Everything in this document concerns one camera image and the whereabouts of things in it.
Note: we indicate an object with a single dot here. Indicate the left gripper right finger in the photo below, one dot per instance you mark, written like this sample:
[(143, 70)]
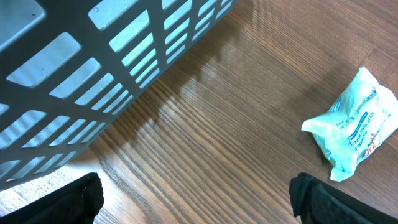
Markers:
[(315, 201)]

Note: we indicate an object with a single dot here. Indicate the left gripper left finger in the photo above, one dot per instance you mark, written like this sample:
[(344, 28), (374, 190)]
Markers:
[(77, 202)]

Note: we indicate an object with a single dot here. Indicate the teal white tissue packet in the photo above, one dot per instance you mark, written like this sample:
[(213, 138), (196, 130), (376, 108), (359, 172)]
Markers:
[(358, 122)]

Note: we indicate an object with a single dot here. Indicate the grey plastic shopping basket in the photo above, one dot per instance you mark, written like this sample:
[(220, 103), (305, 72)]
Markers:
[(69, 68)]

